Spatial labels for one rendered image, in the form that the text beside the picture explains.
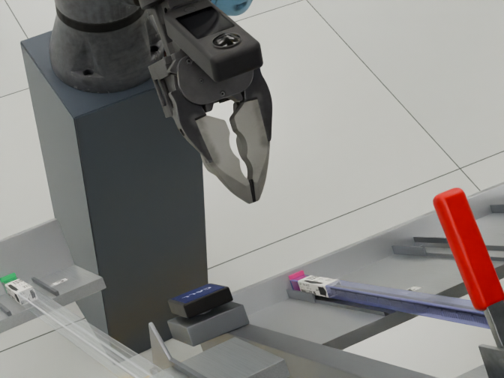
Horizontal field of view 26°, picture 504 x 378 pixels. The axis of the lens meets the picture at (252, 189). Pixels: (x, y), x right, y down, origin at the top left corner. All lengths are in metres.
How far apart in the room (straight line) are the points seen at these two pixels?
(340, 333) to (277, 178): 1.29
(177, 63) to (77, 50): 0.44
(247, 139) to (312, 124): 1.19
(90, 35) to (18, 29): 1.07
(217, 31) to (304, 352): 0.33
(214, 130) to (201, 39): 0.09
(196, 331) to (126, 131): 0.64
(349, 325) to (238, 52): 0.25
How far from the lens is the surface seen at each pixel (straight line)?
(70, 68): 1.42
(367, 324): 0.79
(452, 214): 0.54
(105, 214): 1.54
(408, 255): 0.99
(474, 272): 0.54
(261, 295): 0.96
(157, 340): 0.90
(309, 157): 2.11
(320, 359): 0.69
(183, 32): 0.95
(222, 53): 0.90
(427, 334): 1.86
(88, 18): 1.37
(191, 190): 1.59
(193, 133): 0.98
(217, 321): 0.86
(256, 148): 0.99
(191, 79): 0.98
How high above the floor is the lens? 1.49
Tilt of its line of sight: 47 degrees down
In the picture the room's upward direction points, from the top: straight up
